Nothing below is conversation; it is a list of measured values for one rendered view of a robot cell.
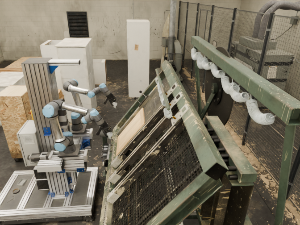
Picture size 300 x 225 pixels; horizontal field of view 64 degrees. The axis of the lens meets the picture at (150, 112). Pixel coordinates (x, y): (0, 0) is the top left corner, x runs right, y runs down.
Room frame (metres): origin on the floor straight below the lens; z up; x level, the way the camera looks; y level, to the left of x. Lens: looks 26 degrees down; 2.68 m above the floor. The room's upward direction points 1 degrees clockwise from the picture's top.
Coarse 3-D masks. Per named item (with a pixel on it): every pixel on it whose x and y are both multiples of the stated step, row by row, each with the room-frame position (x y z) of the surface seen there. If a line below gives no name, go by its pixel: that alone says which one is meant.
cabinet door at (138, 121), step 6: (138, 114) 2.78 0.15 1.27; (132, 120) 2.82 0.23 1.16; (138, 120) 2.64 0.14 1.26; (144, 120) 2.50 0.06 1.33; (126, 126) 2.83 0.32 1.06; (132, 126) 2.66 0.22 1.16; (138, 126) 2.49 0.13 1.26; (126, 132) 2.68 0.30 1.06; (132, 132) 2.51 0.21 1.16; (120, 138) 2.70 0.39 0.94; (126, 138) 2.52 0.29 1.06; (120, 144) 2.55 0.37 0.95; (126, 144) 2.40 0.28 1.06; (120, 150) 2.39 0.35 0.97
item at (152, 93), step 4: (156, 88) 2.91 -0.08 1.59; (152, 92) 2.90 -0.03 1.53; (148, 96) 2.90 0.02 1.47; (148, 100) 2.90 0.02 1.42; (144, 104) 2.89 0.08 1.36; (140, 108) 2.89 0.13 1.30; (136, 112) 2.89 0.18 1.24; (132, 116) 2.88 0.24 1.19; (128, 120) 2.88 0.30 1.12; (124, 124) 2.91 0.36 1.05; (124, 128) 2.87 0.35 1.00; (120, 132) 2.87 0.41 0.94
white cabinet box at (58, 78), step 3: (57, 72) 6.35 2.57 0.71; (57, 75) 6.35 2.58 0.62; (60, 75) 6.36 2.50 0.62; (57, 78) 6.35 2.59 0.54; (60, 78) 6.36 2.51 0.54; (57, 81) 6.35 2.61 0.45; (60, 81) 6.36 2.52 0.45; (57, 84) 6.35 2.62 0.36; (60, 84) 6.36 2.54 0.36; (60, 87) 6.35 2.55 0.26
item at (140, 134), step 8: (160, 88) 2.23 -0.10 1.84; (168, 96) 2.21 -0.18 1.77; (160, 112) 2.20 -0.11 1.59; (152, 120) 2.19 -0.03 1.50; (144, 128) 2.19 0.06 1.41; (136, 136) 2.18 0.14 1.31; (144, 136) 2.19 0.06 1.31; (128, 144) 2.21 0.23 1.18; (136, 144) 2.18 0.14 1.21; (120, 152) 2.22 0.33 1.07; (128, 152) 2.17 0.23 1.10; (120, 160) 2.17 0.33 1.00
